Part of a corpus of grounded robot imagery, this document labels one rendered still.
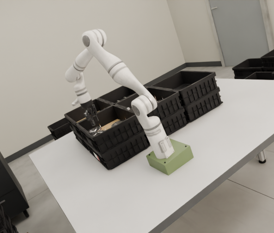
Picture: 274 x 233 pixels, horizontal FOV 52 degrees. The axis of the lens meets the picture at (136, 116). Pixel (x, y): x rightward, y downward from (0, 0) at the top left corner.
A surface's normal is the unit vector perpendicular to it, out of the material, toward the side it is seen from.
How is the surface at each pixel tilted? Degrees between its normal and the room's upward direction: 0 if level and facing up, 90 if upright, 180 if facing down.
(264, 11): 90
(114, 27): 90
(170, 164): 90
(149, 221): 0
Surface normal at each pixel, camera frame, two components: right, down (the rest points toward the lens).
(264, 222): -0.35, -0.88
